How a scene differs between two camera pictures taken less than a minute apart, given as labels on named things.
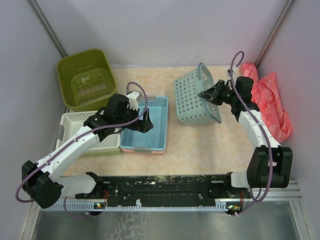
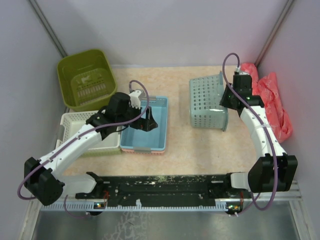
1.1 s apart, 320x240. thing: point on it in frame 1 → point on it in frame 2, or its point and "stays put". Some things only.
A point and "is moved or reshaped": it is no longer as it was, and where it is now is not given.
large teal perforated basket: (191, 109) is moved or reshaped
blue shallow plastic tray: (156, 138) stays put
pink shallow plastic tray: (152, 152) stays put
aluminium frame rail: (291, 193) stays put
